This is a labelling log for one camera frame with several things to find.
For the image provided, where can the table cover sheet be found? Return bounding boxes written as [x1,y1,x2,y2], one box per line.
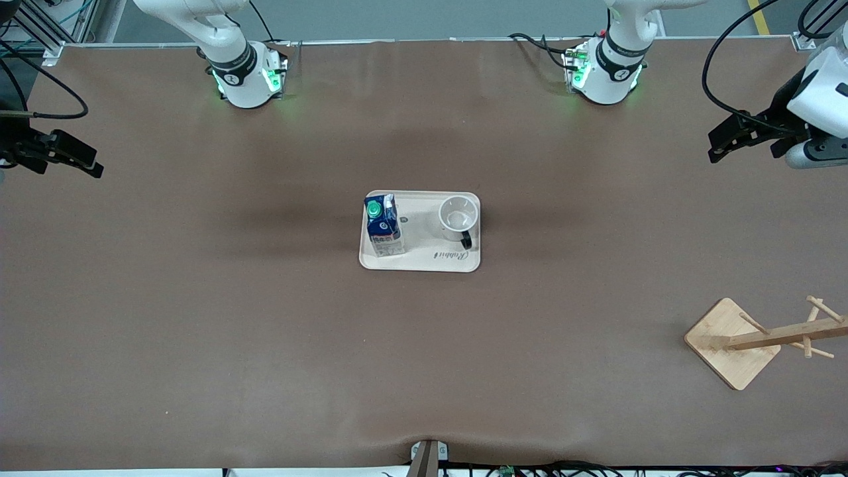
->
[0,38,848,472]

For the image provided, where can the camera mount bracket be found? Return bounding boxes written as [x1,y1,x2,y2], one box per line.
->
[405,439,451,477]

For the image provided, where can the cream plastic tray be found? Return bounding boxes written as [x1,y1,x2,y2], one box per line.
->
[358,190,482,274]

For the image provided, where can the wooden cup rack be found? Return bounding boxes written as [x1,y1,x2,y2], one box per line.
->
[683,295,848,392]

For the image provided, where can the white cup black handle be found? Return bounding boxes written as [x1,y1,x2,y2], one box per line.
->
[437,195,480,251]

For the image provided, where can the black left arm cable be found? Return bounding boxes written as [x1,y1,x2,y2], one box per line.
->
[702,0,799,135]

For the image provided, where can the black left base cable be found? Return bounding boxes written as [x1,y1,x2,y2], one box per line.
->
[508,32,578,71]

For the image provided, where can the aluminium frame post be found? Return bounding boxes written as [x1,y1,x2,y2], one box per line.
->
[0,0,101,68]
[790,0,848,52]

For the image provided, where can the black right base cable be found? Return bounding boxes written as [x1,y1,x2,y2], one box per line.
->
[248,0,293,48]

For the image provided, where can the blue milk carton green cap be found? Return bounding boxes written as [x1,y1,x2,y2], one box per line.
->
[364,193,406,258]

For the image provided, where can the black base cable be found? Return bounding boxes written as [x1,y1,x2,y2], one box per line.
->
[508,32,578,71]
[248,0,293,48]

